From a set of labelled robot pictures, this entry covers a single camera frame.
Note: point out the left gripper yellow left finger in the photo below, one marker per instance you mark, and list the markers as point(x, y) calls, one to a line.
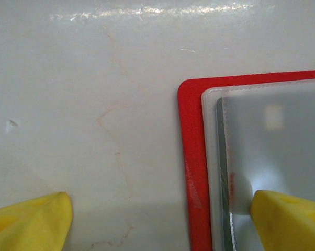
point(29, 225)

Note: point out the red card holder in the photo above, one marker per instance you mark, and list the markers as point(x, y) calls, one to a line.
point(191, 146)

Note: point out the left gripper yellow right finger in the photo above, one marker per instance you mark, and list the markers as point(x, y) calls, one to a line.
point(291, 225)

